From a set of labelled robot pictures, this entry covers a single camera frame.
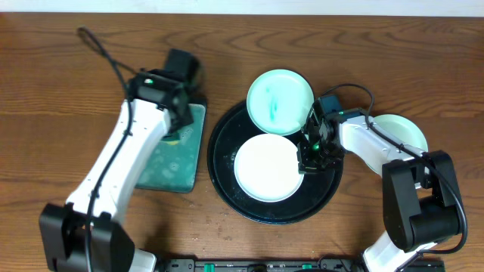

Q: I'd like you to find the green yellow sponge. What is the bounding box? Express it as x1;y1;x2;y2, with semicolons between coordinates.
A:
161;129;191;145

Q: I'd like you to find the white plate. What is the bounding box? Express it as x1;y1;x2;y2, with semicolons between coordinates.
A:
234;134;304;202

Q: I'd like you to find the mint green plate with stain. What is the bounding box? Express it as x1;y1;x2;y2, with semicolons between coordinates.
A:
246;69;314;136

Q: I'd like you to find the pale green plate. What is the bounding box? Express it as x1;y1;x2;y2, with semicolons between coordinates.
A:
365;114;429;175

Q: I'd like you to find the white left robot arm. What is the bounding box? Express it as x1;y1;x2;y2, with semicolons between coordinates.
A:
39;70;197;271

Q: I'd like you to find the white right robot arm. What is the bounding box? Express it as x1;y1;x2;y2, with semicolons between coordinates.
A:
297;107;468;271

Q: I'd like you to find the round black tray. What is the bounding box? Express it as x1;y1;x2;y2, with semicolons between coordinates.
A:
207;100;343;225

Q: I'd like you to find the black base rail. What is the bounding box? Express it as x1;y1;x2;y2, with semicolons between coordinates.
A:
154;255;447;272

